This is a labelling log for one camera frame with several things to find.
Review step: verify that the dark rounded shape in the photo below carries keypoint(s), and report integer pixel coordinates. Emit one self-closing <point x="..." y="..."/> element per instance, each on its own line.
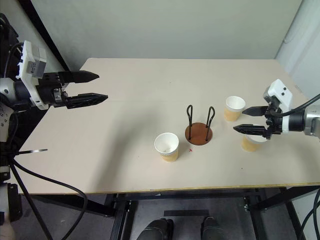
<point x="212" y="228"/>
<point x="156" y="230"/>

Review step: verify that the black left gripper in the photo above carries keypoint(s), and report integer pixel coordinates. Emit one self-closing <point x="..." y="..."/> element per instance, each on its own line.
<point x="48" y="88"/>

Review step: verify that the black metal table frame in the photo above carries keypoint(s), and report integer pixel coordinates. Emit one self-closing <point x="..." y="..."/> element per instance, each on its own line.
<point x="120" y="215"/>

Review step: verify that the paper cup with ribbed sleeve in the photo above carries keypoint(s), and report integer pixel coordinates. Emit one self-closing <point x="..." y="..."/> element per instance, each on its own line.
<point x="231" y="113"/>
<point x="250" y="146"/>
<point x="170" y="153"/>

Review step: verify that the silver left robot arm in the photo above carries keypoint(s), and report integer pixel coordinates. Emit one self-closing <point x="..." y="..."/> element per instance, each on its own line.
<point x="21" y="92"/>

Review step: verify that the black wall trim strip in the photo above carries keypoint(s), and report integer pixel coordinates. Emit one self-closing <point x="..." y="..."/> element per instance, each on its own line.
<point x="47" y="40"/>

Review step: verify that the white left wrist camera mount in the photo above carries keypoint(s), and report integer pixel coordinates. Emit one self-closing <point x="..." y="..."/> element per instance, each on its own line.
<point x="28" y="67"/>

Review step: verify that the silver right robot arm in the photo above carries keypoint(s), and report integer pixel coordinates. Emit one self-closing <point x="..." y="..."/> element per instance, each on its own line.
<point x="311" y="120"/>

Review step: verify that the black and white robot body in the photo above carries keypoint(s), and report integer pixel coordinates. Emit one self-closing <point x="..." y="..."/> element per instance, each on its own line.
<point x="7" y="200"/>

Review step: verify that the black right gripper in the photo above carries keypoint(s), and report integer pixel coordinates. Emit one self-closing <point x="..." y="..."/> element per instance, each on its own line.
<point x="275" y="125"/>

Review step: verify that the black floor strip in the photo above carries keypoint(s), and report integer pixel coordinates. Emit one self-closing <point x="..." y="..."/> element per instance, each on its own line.
<point x="186" y="213"/>

